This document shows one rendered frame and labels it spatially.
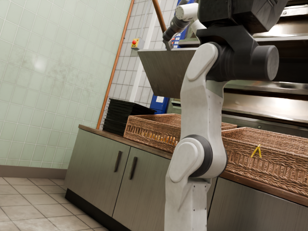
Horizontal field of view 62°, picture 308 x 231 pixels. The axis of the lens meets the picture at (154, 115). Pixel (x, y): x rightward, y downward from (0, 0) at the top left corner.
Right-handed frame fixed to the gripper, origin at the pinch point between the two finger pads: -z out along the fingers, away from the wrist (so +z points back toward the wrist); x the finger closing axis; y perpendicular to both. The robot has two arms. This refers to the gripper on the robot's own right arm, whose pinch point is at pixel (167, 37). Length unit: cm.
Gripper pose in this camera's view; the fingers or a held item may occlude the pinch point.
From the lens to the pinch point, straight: 157.4
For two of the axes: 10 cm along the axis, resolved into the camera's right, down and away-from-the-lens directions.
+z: 4.1, -3.3, -8.5
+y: -6.9, -7.3, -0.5
